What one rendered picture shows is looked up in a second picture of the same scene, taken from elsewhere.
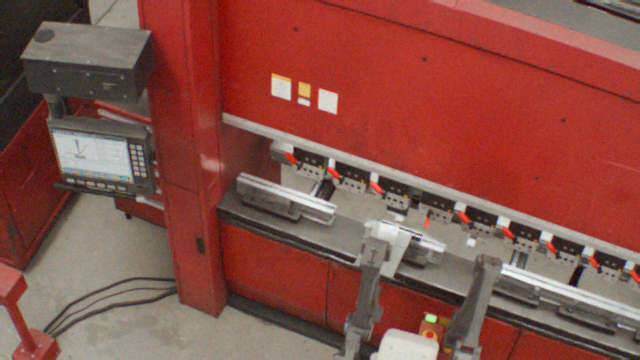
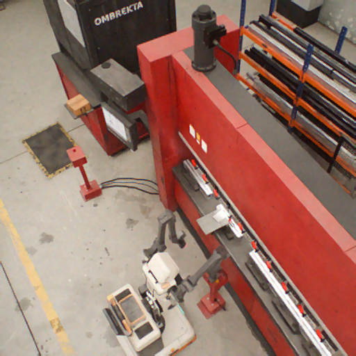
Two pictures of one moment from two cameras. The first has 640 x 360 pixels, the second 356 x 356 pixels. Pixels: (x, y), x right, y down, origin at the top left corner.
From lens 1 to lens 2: 1.69 m
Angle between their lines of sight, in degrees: 28
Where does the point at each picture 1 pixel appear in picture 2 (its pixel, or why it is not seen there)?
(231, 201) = (179, 169)
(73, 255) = (135, 159)
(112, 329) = (127, 196)
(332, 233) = (205, 203)
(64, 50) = (107, 76)
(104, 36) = (126, 76)
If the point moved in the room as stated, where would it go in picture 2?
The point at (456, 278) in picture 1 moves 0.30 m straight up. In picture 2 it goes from (239, 252) to (242, 237)
